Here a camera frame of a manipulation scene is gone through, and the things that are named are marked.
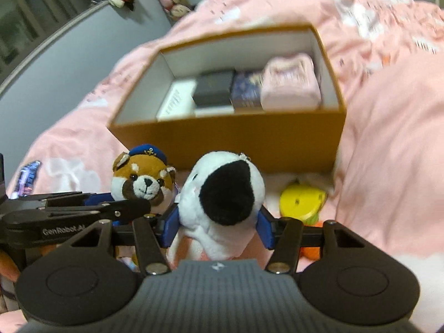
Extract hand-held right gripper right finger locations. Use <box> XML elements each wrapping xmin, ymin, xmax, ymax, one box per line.
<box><xmin>256</xmin><ymin>206</ymin><xmax>365</xmax><ymax>274</ymax></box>

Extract yellow plastic toy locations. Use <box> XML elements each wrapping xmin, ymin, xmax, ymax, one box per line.
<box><xmin>279</xmin><ymin>183</ymin><xmax>327</xmax><ymax>225</ymax></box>

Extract pink pouch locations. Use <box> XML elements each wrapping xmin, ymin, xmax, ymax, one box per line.
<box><xmin>260</xmin><ymin>53</ymin><xmax>322</xmax><ymax>111</ymax></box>

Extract orange toy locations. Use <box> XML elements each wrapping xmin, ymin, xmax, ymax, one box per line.
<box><xmin>299</xmin><ymin>215</ymin><xmax>322</xmax><ymax>260</ymax></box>

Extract black box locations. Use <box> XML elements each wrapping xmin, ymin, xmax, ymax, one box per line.
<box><xmin>192</xmin><ymin>69</ymin><xmax>236</xmax><ymax>109</ymax></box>

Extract dark blue patterned box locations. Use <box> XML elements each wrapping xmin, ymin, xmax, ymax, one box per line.
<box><xmin>229</xmin><ymin>70</ymin><xmax>266</xmax><ymax>112</ymax></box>

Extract orange cardboard box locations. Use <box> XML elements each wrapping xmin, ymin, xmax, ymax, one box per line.
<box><xmin>108</xmin><ymin>24</ymin><xmax>347</xmax><ymax>174</ymax></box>

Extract red panda plush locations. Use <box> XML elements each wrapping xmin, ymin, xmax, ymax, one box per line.
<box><xmin>85</xmin><ymin>145</ymin><xmax>178</xmax><ymax>226</ymax></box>

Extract black and white dog plush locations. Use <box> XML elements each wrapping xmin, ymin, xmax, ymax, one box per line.
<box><xmin>166</xmin><ymin>151</ymin><xmax>267</xmax><ymax>262</ymax></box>

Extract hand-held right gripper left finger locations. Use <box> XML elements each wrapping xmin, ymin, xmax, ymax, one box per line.
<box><xmin>71</xmin><ymin>205</ymin><xmax>181</xmax><ymax>275</ymax></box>

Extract white box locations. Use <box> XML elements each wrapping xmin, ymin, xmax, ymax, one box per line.
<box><xmin>156</xmin><ymin>79</ymin><xmax>198</xmax><ymax>121</ymax></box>

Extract person's left hand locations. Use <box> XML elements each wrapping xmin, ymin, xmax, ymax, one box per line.
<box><xmin>0</xmin><ymin>250</ymin><xmax>21</xmax><ymax>283</ymax></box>

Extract shiny colourful card packet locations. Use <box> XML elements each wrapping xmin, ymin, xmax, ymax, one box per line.
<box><xmin>10</xmin><ymin>160</ymin><xmax>43</xmax><ymax>199</ymax></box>

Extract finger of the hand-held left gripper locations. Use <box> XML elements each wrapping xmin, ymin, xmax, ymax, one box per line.
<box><xmin>45</xmin><ymin>198</ymin><xmax>152</xmax><ymax>223</ymax></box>
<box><xmin>7</xmin><ymin>191</ymin><xmax>92</xmax><ymax>206</ymax></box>

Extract pink blanket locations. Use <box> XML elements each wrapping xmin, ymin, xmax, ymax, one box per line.
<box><xmin>7</xmin><ymin>0</ymin><xmax>444</xmax><ymax>333</ymax></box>

